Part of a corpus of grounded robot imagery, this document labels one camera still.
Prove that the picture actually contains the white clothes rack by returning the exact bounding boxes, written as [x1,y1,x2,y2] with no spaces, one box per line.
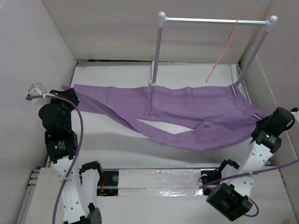
[148,11,278,89]

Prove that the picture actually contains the purple trousers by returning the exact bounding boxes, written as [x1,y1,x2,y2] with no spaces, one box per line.
[74,84,265,150]

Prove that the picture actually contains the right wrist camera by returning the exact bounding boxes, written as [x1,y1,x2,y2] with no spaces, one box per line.
[290,107,299,123]

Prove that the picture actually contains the pink wire hanger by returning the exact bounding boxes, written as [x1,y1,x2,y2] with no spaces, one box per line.
[205,19,239,83]

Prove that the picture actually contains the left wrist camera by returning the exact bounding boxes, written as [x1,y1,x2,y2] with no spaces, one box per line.
[28,83,50,105]

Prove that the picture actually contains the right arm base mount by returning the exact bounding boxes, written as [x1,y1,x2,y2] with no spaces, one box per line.
[198,159,240,185]

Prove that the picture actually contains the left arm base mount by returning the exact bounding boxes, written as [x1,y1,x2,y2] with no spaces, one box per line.
[79,161,119,196]

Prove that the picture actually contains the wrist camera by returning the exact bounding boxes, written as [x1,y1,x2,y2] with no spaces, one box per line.
[28,83,50,105]
[290,107,299,123]

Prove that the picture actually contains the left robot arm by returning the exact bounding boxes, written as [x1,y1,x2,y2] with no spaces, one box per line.
[39,88,104,224]

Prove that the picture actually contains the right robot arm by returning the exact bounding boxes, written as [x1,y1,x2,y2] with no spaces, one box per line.
[199,107,299,222]

